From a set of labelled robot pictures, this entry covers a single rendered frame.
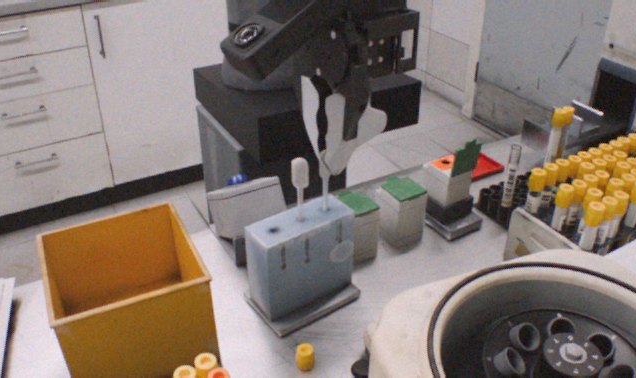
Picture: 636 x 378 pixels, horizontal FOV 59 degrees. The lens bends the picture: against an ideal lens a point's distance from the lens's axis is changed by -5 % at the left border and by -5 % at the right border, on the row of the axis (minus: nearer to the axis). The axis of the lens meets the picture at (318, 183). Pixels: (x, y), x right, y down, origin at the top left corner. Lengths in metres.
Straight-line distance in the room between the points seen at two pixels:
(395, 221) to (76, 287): 0.35
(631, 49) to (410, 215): 0.47
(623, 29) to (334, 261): 0.60
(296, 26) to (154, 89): 1.85
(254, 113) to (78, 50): 1.41
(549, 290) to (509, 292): 0.03
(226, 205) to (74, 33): 1.58
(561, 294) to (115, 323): 0.36
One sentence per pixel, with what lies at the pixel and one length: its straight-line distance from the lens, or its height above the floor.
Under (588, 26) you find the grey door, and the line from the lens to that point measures 2.60.
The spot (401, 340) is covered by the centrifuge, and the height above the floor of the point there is 0.99.
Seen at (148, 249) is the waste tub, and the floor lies 0.93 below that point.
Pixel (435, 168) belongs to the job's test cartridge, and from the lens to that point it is 0.70.
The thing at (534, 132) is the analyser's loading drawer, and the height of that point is 0.92.
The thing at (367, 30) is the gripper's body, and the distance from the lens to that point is 0.48.
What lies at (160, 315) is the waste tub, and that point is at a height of 0.95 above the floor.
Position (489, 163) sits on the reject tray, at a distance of 0.88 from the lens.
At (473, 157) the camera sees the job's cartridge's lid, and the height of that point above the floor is 0.97.
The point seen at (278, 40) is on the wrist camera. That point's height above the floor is 1.16.
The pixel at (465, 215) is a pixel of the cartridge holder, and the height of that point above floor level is 0.89.
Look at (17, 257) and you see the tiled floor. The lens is 2.34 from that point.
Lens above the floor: 1.29
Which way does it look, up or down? 31 degrees down
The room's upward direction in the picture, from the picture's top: straight up
